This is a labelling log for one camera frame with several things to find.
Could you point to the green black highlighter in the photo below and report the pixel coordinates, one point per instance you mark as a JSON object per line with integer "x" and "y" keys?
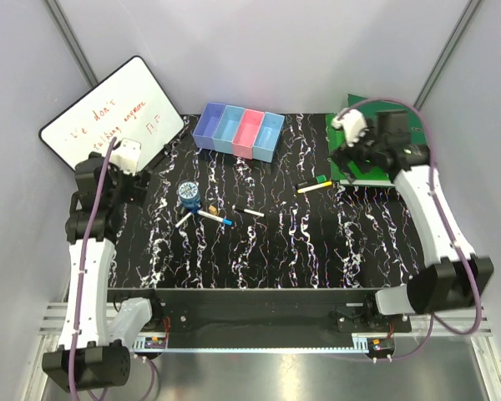
{"x": 312, "y": 181}

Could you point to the aluminium rail frame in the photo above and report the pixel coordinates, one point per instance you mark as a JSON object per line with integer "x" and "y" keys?
{"x": 450, "y": 357}

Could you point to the black marble pattern mat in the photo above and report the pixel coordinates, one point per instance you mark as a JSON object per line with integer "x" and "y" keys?
{"x": 338, "y": 236}

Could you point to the white pen black tip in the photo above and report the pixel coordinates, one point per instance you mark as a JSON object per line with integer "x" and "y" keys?
{"x": 247, "y": 211}

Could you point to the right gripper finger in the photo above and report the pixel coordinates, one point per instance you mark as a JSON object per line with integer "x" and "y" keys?
{"x": 364, "y": 166}
{"x": 341, "y": 159}

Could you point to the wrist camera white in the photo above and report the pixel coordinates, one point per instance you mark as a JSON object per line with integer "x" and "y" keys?
{"x": 126, "y": 156}
{"x": 353, "y": 124}

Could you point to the yellow white marker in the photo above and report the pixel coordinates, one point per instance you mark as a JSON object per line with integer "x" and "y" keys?
{"x": 314, "y": 187}

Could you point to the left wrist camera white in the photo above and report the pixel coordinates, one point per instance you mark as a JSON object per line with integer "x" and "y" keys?
{"x": 126, "y": 156}

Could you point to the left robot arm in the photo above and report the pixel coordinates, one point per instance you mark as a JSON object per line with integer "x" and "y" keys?
{"x": 92, "y": 267}

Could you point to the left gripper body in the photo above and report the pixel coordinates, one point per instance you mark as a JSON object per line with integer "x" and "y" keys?
{"x": 134, "y": 193}

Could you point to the white marker black cap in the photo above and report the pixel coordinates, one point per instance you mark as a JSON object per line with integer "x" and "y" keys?
{"x": 184, "y": 219}

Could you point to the light blue storage bin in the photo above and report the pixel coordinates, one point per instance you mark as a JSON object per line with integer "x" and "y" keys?
{"x": 227, "y": 128}

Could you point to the green lever arch binder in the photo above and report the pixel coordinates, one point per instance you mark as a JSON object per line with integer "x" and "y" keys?
{"x": 406, "y": 131}

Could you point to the light blue end bin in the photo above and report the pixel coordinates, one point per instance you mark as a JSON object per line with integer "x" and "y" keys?
{"x": 268, "y": 135}

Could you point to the blue round tape dispenser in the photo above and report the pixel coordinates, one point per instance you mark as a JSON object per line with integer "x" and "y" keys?
{"x": 189, "y": 195}

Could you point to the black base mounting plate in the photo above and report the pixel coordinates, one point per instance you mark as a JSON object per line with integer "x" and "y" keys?
{"x": 266, "y": 320}

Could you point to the white dry-erase board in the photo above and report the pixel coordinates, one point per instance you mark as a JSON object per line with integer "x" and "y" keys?
{"x": 129, "y": 104}

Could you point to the pink storage bin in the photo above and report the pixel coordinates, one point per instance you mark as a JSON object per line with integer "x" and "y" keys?
{"x": 247, "y": 132}

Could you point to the purple storage bin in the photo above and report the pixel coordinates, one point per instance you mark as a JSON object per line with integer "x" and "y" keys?
{"x": 207, "y": 125}

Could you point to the white marker blue cap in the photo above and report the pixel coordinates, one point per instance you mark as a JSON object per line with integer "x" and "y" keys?
{"x": 214, "y": 217}

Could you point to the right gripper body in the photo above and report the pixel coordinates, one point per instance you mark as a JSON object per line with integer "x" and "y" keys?
{"x": 366, "y": 148}

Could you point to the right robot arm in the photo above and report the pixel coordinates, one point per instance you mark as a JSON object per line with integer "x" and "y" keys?
{"x": 454, "y": 276}

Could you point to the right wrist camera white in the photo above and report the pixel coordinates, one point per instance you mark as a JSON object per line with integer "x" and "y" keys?
{"x": 353, "y": 124}

